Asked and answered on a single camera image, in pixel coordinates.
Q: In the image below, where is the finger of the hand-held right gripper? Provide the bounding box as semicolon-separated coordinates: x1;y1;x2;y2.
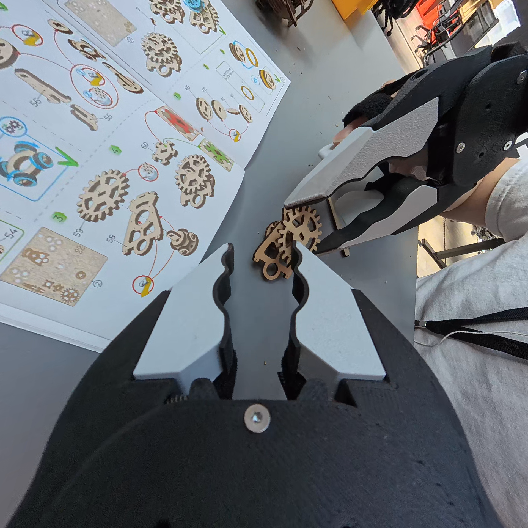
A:
284;97;441;209
317;183;440;254

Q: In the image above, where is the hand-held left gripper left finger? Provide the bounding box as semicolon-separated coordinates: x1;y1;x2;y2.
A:
133;243;237;400

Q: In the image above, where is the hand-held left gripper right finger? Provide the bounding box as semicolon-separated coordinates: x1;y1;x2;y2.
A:
285;241;387;400

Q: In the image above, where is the wooden gear assembly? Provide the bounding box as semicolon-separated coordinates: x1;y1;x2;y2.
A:
252;205;323;283

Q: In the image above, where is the person's right forearm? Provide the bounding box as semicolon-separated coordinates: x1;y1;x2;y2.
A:
437;175;506;227

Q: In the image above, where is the grey desk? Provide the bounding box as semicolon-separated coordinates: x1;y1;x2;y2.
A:
0;0;419;528

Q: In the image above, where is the person's right hand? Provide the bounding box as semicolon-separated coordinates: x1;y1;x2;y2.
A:
333;78;397;144

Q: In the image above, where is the flat wooden strip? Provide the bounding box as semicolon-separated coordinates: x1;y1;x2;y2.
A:
327;197;351;258

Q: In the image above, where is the black office chair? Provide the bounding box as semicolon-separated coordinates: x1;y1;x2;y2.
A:
412;23;460;67

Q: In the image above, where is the yellow plastic bin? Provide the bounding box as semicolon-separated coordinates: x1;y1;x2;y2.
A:
330;0;378;20

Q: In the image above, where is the person's grey shirt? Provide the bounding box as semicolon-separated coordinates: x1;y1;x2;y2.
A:
414;155;528;528

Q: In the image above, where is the partly built wooden model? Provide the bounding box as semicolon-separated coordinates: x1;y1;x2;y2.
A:
255;0;315;27

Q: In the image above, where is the open instruction booklet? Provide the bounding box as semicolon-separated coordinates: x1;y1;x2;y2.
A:
0;0;291;353

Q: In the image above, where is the black strap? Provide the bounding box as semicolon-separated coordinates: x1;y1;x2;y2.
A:
414;307;528;359

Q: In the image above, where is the thin white cable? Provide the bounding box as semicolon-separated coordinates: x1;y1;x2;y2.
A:
414;329;528;346

